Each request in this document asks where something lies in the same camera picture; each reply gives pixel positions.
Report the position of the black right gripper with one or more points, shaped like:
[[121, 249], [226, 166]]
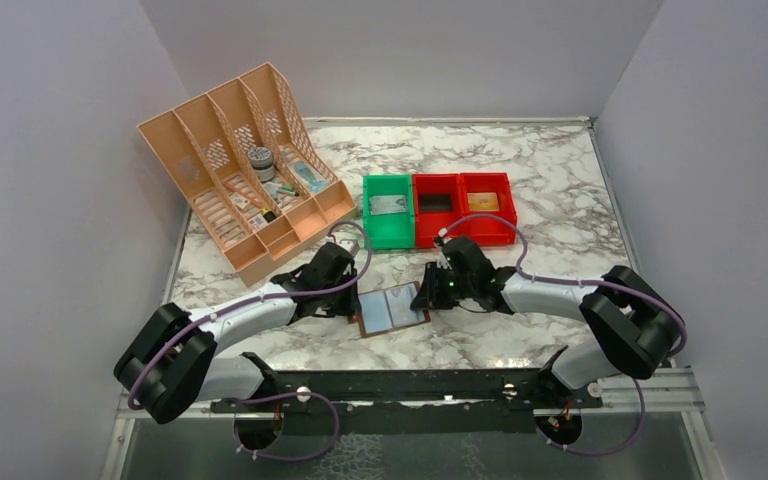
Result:
[[429, 296]]

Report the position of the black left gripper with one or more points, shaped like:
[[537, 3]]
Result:
[[349, 307]]

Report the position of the brown leather card holder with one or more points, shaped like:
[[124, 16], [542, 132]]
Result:
[[387, 310]]

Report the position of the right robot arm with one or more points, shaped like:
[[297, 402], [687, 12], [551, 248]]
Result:
[[633, 329]]

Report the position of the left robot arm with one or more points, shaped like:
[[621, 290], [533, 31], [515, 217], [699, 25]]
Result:
[[205, 344]]

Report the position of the silver card in green bin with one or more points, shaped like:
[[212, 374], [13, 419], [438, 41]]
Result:
[[387, 204]]

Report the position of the black card in red bin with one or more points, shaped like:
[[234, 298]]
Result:
[[435, 203]]

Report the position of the gold card in red bin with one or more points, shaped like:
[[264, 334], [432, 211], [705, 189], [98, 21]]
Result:
[[483, 201]]

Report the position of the blue packet in organizer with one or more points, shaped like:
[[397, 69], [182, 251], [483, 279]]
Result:
[[310, 177]]

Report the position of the green plastic bin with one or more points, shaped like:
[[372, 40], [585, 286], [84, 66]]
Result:
[[393, 231]]

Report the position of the red plastic bin right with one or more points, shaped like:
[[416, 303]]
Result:
[[483, 230]]

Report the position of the red plastic bin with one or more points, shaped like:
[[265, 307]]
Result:
[[427, 225], [483, 230]]

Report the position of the red plastic bin middle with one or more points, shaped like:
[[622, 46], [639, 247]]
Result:
[[427, 225]]

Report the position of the silver round tin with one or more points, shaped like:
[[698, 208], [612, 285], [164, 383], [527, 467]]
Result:
[[262, 162]]

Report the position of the red pencil in organizer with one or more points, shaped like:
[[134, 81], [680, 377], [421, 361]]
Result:
[[241, 200]]

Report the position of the peach plastic file organizer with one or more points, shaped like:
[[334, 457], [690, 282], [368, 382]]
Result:
[[202, 143]]

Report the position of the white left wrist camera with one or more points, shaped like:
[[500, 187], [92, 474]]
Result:
[[351, 246]]

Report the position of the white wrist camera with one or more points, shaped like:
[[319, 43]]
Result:
[[351, 246], [441, 241]]

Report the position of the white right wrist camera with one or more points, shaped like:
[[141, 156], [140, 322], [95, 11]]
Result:
[[441, 241]]

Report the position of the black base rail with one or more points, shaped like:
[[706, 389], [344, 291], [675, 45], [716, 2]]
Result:
[[392, 402]]

